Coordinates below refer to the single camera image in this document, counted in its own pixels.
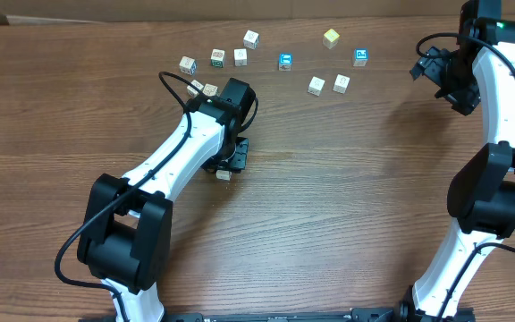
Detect wooden block number two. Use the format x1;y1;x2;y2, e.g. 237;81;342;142
215;170;232;181

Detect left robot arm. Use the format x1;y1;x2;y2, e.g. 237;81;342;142
77;78;258;321

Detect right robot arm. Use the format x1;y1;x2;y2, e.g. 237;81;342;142
386;1;515;321

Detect wooden block green edge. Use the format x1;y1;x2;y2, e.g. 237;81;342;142
203;83;219;97

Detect wooden block yellow edge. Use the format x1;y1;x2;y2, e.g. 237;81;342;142
187;80;204;97

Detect blue top block right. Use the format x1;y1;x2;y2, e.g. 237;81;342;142
353;48;368;67

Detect wooden block green letter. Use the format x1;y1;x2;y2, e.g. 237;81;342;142
210;49;225;68

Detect wooden block blue side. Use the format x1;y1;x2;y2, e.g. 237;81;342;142
179;56;197;76

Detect plain wooden block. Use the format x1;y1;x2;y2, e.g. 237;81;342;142
234;48;248;67

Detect wooden block yellow side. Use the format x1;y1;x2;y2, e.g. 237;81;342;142
308;76;325;97

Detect blue top wooden block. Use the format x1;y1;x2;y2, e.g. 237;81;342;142
278;53;292;71

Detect wooden block blue H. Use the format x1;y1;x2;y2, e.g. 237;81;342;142
333;74;350;94

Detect wooden block far top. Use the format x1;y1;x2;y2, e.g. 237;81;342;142
243;30;259;50

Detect yellow top wooden block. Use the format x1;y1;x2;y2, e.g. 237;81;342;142
322;29;340;49

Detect cardboard backdrop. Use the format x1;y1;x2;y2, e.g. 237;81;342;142
0;0;515;27

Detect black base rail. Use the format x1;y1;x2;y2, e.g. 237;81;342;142
78;306;477;322

